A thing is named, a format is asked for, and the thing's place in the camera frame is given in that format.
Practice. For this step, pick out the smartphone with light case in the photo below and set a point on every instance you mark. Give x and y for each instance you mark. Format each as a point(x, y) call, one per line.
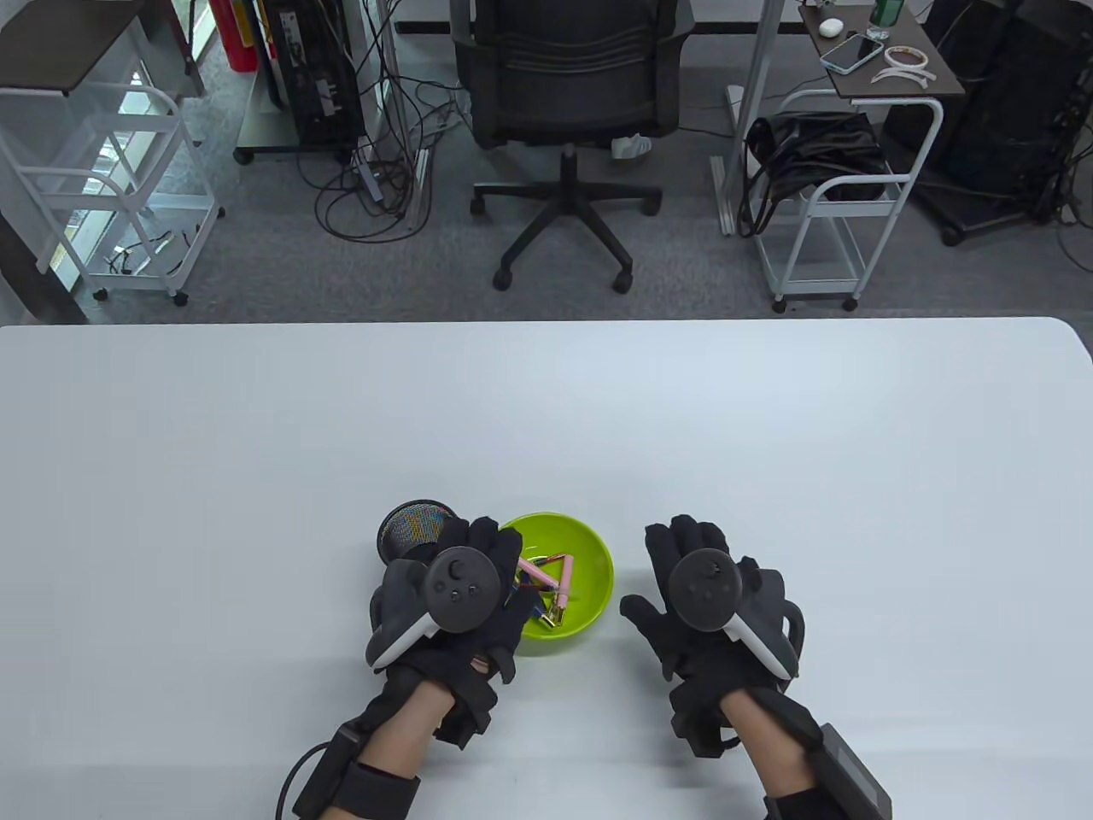
point(851, 53)

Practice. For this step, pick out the grey wheeled platform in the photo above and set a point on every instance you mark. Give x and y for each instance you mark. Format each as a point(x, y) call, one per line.
point(260, 128)

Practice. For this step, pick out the green bottle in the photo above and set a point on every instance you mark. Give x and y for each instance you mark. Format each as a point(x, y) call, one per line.
point(886, 15)

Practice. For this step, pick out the grey and white controller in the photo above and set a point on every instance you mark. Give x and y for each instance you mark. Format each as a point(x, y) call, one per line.
point(704, 589)
point(461, 585)

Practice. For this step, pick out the black wrist sensor box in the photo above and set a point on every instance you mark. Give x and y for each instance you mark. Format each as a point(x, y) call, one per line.
point(324, 777)
point(854, 773)

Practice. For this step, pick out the white tape roll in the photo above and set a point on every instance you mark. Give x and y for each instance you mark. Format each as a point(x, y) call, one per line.
point(888, 56)

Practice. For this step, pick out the pink fountain pen cap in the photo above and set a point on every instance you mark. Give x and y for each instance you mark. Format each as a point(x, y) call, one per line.
point(538, 571)

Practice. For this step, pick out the black mesh pen holder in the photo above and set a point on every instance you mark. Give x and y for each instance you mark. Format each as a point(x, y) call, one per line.
point(410, 530)

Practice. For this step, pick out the black computer tower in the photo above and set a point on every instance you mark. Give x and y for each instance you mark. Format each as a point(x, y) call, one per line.
point(307, 68)

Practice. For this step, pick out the white curved headband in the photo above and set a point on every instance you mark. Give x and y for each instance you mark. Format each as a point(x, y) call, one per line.
point(897, 75)

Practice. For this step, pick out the white side table brown top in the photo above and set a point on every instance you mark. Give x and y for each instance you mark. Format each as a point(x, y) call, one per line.
point(850, 84)

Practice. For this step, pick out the red fire extinguisher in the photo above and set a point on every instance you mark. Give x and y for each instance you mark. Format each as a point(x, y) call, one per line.
point(230, 34)

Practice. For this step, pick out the black office chair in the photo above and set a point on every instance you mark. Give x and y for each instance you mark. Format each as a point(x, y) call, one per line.
point(564, 94)

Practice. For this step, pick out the black bag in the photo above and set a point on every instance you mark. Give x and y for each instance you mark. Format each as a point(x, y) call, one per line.
point(820, 145)

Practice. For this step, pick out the white cart with brown top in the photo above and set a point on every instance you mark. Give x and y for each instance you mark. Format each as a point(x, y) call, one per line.
point(60, 43)

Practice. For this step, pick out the white earbuds case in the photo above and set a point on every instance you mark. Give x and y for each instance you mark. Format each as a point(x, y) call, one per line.
point(830, 26)

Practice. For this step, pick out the white desk leg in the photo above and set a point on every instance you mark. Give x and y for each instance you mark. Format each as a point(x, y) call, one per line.
point(384, 51)
point(751, 85)

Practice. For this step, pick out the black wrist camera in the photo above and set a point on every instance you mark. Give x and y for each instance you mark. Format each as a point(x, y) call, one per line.
point(696, 726)
point(465, 726)

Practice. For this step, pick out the person's right forearm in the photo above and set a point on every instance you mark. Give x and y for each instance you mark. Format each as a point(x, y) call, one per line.
point(768, 752)

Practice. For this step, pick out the person's left hand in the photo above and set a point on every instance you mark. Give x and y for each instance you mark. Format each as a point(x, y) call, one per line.
point(512, 615)

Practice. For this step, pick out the person's right hand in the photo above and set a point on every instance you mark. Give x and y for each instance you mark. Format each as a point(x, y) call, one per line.
point(683, 658)

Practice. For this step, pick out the dark power strip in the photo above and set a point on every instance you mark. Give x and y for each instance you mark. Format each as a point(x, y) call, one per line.
point(371, 178)

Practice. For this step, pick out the pink fountain pen barrel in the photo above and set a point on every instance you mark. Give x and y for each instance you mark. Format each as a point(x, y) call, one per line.
point(559, 598)

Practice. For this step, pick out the person's left forearm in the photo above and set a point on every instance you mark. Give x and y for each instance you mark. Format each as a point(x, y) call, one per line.
point(401, 735)

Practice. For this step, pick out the lime green plastic bowl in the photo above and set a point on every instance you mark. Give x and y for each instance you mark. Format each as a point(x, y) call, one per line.
point(589, 555)

